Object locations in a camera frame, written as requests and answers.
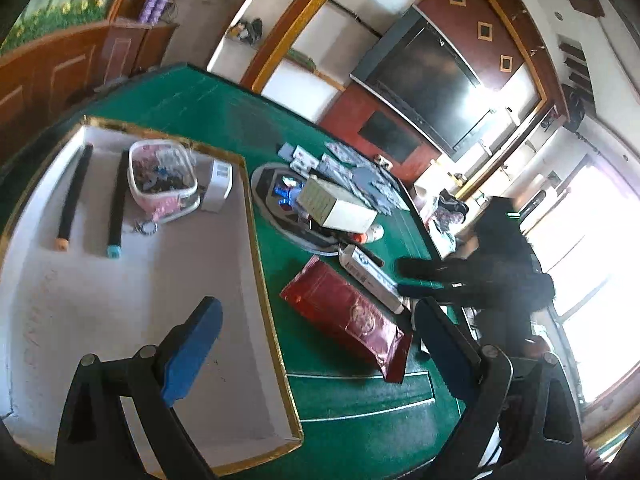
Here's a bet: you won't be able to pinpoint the purple spray bottles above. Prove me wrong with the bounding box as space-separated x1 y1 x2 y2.
138 0 169 25

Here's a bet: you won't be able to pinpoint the white charger plug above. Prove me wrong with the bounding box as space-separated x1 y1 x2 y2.
201 159 233 212

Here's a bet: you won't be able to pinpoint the clear pink pouch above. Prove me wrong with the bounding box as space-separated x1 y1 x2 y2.
127 140 201 224

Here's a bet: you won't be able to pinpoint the flat screen television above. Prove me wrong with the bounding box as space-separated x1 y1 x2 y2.
350 6 496 162

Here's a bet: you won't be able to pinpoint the round mahjong table centre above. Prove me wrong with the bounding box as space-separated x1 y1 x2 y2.
250 162 340 257

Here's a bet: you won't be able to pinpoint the scattered playing cards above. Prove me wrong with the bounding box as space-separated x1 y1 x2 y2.
277 142 408 216

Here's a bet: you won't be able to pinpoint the pile of clothes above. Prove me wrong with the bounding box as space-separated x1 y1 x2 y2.
425 190 469 257

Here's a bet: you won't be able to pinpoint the white gold-edged tray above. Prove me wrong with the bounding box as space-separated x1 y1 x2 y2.
1 117 304 476

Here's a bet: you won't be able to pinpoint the shoes on shelf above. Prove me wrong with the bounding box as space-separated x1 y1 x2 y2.
227 18 264 46

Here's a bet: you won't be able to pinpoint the blue white medicine box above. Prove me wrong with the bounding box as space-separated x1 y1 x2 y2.
338 245 406 315

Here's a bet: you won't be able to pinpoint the black pen orange cap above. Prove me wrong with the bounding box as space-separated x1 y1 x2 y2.
54 143 94 252

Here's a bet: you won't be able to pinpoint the dark red foil pouch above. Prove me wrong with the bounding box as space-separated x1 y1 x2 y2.
280 256 412 384

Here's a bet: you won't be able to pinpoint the white bottle orange cap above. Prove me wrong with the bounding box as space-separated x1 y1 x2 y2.
349 223 385 244

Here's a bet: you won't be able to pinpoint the black pen blue cap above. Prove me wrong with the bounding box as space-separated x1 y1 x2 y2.
106 151 129 259

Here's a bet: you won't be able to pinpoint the long white green box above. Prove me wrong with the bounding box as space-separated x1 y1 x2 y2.
296 177 378 234

